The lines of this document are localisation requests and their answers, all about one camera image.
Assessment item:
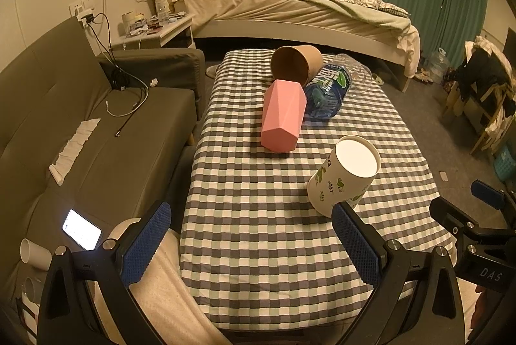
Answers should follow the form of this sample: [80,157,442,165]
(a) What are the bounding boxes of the white bed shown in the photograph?
[147,0,422,92]

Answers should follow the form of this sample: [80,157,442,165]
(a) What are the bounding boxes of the pink faceted cup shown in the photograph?
[260,79,308,155]

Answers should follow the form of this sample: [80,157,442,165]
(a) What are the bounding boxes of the blue plastic basket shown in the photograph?
[494,145,516,183]

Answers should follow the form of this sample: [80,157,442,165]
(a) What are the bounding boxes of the brown paper cup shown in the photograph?
[270,45,323,84]

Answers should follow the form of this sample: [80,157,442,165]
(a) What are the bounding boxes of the black cable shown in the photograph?
[113,79,151,138]

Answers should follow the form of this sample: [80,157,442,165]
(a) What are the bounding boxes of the white leaf print paper cup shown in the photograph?
[307,135,382,216]

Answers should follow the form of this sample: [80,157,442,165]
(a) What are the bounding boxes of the smartphone with lit screen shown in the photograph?
[61,208,102,251]

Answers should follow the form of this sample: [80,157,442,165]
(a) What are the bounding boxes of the checkered tablecloth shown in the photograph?
[179,48,452,330]

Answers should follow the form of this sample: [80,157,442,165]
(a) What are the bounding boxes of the dark jacket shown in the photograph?
[455,47,511,100]

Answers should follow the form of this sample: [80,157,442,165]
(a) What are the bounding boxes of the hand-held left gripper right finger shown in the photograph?
[331,201,470,345]

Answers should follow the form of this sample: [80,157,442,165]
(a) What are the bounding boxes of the large clear water jug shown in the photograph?
[427,47,451,84]

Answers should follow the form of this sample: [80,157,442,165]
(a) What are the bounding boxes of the wooden chair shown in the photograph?
[442,79,511,156]

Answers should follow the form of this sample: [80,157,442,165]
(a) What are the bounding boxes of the black charger bundle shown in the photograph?
[111,66,130,90]

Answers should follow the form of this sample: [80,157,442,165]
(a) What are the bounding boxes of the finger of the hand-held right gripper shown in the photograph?
[428,197,480,249]
[470,179,516,227]

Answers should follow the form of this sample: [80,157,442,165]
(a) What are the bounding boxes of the clear plastic cup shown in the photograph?
[334,53,373,96]

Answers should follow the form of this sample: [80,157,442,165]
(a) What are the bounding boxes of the beige textured cloth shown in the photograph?
[91,218,227,345]

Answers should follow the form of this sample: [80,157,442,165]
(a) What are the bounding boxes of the plain white cup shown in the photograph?
[22,276,47,305]
[20,238,53,271]

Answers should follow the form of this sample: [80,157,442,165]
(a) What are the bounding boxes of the grey sofa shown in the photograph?
[0,15,207,313]

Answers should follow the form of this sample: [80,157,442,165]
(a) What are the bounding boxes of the blue-label plastic water bottle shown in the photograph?
[303,63,353,120]

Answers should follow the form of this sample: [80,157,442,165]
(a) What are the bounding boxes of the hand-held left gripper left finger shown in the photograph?
[36,201,178,345]

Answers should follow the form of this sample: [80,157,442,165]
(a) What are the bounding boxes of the white nightstand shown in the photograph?
[111,13,197,52]

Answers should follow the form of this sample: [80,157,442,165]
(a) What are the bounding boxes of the white cable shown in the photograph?
[105,85,151,117]

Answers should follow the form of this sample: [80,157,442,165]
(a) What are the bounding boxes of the wall socket with charger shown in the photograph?
[68,0,96,28]

